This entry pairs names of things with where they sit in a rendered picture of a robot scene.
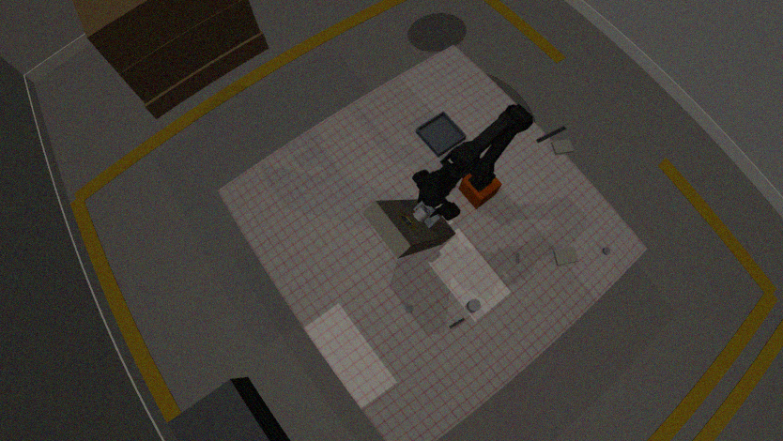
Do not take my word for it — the grey cylinder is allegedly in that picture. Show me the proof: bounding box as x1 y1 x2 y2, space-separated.
413 205 431 222

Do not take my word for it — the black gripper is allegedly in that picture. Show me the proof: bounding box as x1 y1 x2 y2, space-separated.
412 169 460 221

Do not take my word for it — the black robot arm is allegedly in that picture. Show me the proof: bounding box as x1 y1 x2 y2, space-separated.
419 104 533 208

